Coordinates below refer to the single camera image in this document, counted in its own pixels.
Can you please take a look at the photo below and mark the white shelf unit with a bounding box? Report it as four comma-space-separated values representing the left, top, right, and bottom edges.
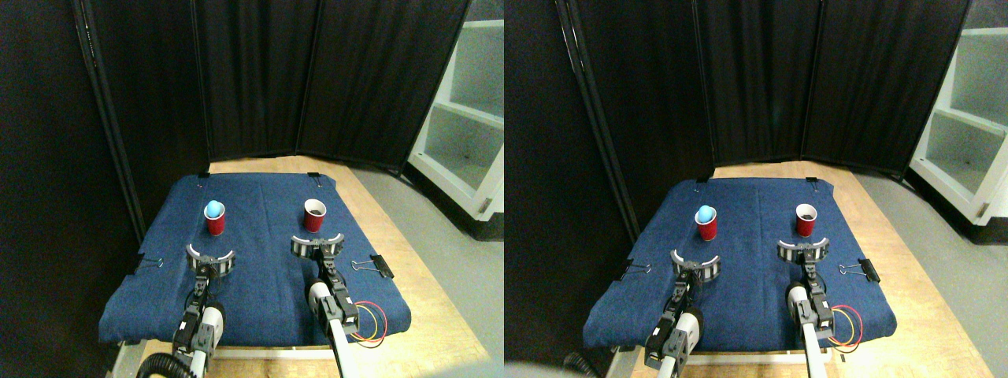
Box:
407, 20, 505, 221
908, 28, 1008, 227

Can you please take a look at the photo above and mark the red cup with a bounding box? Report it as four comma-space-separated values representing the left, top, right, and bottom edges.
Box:
795, 203, 818, 238
695, 206, 719, 241
204, 202, 227, 236
304, 199, 328, 233

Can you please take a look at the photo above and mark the black ribbed hose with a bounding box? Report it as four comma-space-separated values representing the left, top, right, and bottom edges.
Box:
563, 353, 603, 378
135, 353, 194, 378

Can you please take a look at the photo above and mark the red wire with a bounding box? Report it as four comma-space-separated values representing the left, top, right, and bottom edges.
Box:
831, 306, 865, 353
354, 302, 389, 349

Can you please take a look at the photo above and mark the dark blue cloth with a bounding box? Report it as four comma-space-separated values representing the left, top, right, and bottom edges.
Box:
98, 170, 413, 347
583, 175, 898, 352

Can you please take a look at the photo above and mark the yellow wire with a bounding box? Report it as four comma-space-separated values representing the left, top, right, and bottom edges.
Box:
832, 313, 858, 346
354, 309, 381, 342

